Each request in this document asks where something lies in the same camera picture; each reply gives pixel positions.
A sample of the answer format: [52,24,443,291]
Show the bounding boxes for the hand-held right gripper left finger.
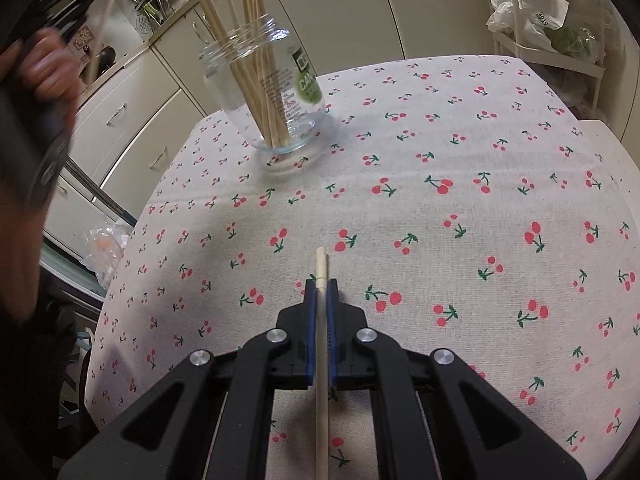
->
[57,280,320,480]

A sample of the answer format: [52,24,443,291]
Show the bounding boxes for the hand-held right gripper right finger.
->
[325,280,586,480]

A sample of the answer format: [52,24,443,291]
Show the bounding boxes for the long wooden chopstick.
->
[313,247,332,480]
[82,0,135,84]

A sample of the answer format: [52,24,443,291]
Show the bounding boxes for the clear glass jar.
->
[198,15,329,177]

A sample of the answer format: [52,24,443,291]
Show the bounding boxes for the bunch of wooden chopsticks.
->
[192,0,292,149]

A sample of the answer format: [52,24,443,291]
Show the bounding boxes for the person's left hand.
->
[20,26,79,107]

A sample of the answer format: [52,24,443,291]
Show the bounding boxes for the black pot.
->
[94,45,119,74]

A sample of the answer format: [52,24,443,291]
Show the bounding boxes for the cream kitchen cabinets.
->
[44,0,501,272]

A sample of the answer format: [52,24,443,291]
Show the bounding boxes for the clear bag with orange contents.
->
[81,219,134,292]

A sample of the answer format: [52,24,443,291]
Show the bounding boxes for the cherry print tablecloth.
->
[82,54,640,480]

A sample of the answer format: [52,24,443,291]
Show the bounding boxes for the person's dark clothing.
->
[0,205,103,480]

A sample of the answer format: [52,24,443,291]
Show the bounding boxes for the white shelf rack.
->
[482,0,609,127]

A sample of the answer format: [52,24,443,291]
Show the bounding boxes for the cream tall cabinet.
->
[600,20,640,147]

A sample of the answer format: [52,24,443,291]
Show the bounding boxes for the white plastic bag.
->
[486,0,571,54]

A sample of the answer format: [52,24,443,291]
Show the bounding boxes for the bag of green vegetables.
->
[547,22,604,62]

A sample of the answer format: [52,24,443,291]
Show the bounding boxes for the pink patterned wall sheet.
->
[67,22,104,61]

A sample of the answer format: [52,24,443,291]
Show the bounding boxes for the metal chair frame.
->
[59,157,139,226]

